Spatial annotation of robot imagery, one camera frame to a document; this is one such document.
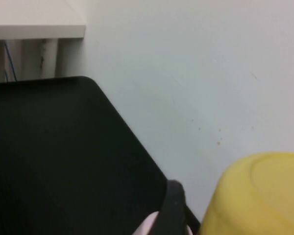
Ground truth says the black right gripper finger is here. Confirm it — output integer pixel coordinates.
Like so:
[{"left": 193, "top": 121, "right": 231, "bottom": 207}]
[{"left": 150, "top": 180, "right": 202, "bottom": 235}]

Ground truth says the yellow plastic cup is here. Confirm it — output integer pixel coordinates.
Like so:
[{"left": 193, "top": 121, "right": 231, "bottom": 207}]
[{"left": 199, "top": 152, "right": 294, "bottom": 235}]

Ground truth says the pale pink plastic cup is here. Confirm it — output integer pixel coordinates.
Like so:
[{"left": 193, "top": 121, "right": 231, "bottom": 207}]
[{"left": 134, "top": 211, "right": 194, "bottom": 235}]

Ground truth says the white side desk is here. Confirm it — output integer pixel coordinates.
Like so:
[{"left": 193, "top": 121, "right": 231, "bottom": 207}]
[{"left": 0, "top": 0, "right": 87, "bottom": 83}]

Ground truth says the blue cable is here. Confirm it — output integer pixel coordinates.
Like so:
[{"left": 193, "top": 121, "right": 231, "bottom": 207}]
[{"left": 3, "top": 41, "right": 18, "bottom": 82}]

